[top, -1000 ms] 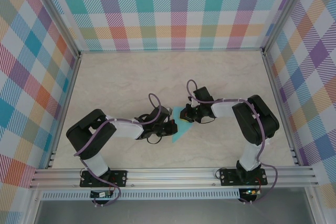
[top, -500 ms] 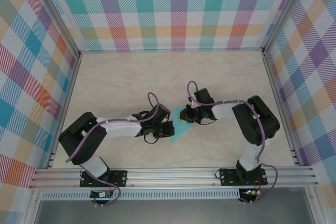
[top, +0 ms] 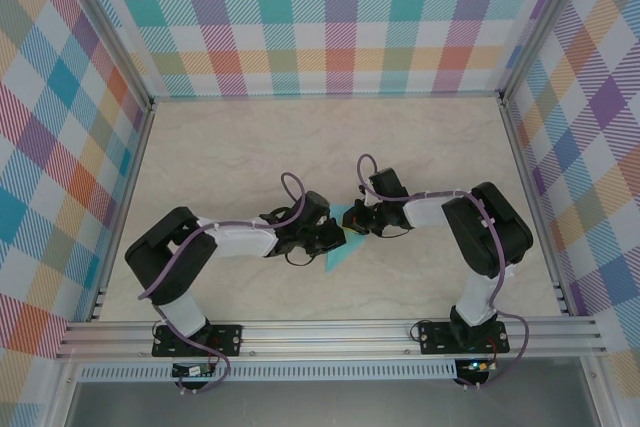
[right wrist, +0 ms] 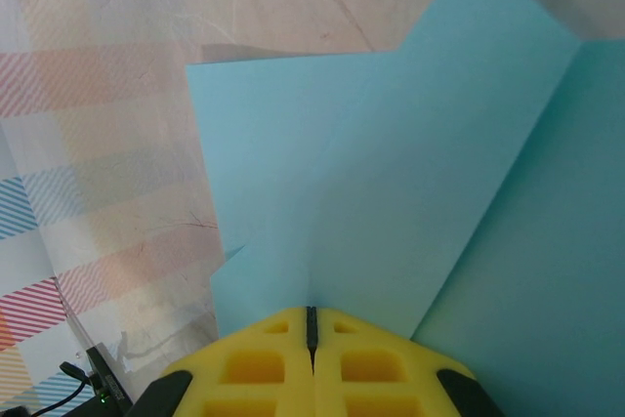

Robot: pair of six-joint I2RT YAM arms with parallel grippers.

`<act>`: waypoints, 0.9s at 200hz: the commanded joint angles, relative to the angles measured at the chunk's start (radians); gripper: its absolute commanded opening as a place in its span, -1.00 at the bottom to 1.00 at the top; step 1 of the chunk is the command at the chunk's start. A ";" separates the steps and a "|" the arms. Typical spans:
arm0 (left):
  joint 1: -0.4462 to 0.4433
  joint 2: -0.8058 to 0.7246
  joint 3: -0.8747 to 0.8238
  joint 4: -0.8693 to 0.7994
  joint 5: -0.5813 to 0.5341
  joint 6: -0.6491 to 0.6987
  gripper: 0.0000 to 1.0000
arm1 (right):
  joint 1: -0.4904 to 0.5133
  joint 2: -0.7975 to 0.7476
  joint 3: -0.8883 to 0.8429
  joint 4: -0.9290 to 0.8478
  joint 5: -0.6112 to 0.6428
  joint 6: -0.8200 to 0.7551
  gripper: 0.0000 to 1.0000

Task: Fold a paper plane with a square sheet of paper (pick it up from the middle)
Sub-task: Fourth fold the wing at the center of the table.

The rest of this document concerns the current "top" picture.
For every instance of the small left circuit board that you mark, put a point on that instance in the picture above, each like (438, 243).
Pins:
(192, 371)

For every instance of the aluminium left side rail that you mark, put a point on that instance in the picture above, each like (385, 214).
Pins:
(125, 207)

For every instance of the aluminium left frame post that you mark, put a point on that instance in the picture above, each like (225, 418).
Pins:
(107, 27)

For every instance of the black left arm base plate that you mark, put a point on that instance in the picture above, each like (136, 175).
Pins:
(230, 339)

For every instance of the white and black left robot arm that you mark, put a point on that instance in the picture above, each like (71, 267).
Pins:
(240, 242)

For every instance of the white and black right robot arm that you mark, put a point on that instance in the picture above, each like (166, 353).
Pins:
(480, 232)

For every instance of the aluminium right frame post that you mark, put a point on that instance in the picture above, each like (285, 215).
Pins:
(542, 22)

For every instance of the aluminium rear frame rail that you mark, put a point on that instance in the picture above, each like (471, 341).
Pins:
(325, 95)

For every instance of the small circuit board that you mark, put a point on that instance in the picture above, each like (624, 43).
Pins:
(192, 371)
(477, 366)

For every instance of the aluminium right side rail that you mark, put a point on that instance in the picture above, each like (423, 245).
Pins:
(534, 207)

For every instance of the aluminium frame post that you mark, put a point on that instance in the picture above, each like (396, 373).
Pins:
(542, 22)
(107, 27)

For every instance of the grey metal sheet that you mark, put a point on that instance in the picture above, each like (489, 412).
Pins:
(325, 404)

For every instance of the wide aluminium mounting rail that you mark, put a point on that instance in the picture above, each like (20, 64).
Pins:
(325, 339)

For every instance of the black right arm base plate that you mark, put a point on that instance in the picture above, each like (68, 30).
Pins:
(430, 339)

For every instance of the teal cloth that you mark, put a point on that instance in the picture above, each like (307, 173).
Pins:
(342, 254)

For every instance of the small right circuit board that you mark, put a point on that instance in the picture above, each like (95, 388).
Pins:
(477, 366)

